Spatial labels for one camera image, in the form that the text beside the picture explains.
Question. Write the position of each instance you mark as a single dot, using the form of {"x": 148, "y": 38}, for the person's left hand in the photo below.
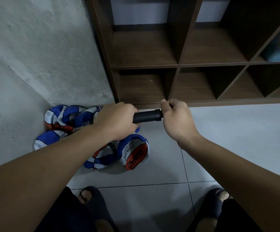
{"x": 116, "y": 120}

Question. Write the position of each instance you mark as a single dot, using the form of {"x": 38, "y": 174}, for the person's right hand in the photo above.
{"x": 178, "y": 123}

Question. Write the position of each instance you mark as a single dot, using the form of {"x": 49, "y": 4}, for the blue white red basketball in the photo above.
{"x": 99, "y": 159}
{"x": 46, "y": 139}
{"x": 58, "y": 118}
{"x": 135, "y": 152}
{"x": 89, "y": 117}

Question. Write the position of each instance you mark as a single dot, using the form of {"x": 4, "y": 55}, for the black hand pump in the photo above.
{"x": 147, "y": 116}

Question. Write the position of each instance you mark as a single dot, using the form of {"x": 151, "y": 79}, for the brown wooden cubby shelf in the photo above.
{"x": 145, "y": 48}

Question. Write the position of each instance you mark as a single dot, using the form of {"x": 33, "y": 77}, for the person's left forearm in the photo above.
{"x": 38, "y": 181}

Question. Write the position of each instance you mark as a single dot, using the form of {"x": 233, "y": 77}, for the person's right forearm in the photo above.
{"x": 246, "y": 186}

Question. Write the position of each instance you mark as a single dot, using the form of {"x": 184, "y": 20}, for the person's left foot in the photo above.
{"x": 84, "y": 195}

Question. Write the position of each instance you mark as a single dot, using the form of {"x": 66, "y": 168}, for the black sandal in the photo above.
{"x": 210, "y": 205}
{"x": 99, "y": 205}

